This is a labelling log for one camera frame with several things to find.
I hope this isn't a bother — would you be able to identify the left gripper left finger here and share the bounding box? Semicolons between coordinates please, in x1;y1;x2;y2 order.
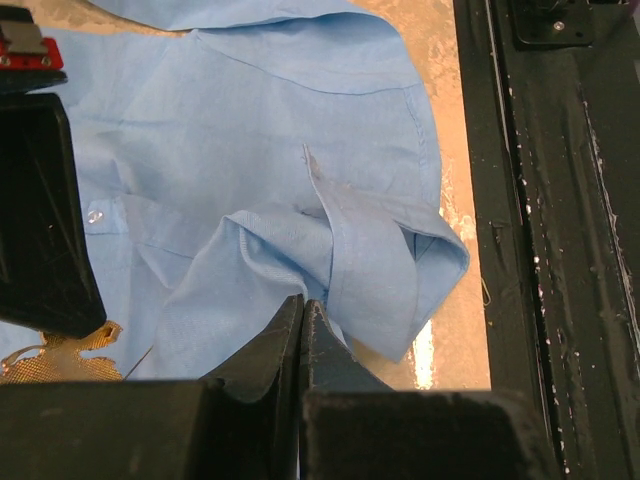
1;296;304;479

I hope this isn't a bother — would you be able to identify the blue button shirt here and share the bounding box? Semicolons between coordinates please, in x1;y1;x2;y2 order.
54;1;469;379

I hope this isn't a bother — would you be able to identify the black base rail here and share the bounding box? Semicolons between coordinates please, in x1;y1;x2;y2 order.
454;1;639;479

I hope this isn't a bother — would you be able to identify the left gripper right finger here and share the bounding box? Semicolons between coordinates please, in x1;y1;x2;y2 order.
300;301;555;479

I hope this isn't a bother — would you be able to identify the red leaf brooch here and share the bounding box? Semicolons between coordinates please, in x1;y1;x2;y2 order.
1;321;123;385

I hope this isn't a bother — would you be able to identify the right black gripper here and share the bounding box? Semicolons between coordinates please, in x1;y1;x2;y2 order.
1;7;68;95

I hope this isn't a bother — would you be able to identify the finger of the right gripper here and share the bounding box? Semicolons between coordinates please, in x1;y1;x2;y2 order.
1;94;106;338

